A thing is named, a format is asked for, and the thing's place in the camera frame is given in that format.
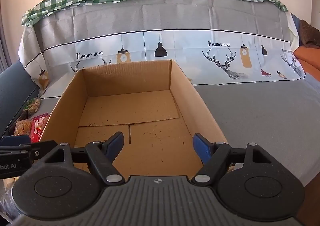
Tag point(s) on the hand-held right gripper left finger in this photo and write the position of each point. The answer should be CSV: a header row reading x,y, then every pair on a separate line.
x,y
116,142

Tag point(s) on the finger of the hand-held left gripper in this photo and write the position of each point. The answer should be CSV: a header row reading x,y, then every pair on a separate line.
x,y
37,148

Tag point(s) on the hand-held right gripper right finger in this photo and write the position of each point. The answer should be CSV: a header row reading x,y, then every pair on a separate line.
x,y
202,147

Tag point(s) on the cardboard box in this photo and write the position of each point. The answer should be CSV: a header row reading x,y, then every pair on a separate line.
x,y
150,106

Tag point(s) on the red patterned snack packet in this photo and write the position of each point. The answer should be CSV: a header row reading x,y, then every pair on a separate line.
x,y
38,127

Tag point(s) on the yellow snack packet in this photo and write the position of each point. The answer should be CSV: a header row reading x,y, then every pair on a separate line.
x,y
22,127

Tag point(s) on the green snack packet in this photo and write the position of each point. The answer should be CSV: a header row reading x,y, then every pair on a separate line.
x,y
33,105

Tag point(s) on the grey printed sofa cover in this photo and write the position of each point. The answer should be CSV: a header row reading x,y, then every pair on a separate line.
x,y
250,116

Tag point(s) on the dark blue cushion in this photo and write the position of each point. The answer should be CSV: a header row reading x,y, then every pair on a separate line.
x,y
15,86

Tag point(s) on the grey curtain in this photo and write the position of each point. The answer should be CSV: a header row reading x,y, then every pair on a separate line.
x,y
3,46

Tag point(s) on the orange cushion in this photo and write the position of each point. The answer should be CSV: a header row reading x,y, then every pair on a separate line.
x,y
308,62

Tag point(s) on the brown cloth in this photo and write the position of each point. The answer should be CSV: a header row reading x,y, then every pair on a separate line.
x,y
310,33

